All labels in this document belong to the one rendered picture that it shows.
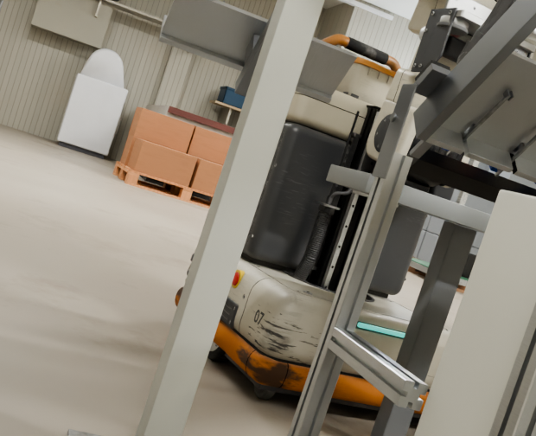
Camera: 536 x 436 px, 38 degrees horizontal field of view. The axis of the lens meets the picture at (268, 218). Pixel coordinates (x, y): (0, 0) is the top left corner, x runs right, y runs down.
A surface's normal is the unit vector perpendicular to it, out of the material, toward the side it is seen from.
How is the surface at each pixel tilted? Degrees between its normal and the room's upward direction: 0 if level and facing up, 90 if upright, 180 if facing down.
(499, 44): 90
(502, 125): 137
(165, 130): 90
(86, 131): 90
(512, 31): 90
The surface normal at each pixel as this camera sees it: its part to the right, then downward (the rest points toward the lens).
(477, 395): -0.90, -0.28
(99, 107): 0.26, 0.15
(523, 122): -0.02, 0.80
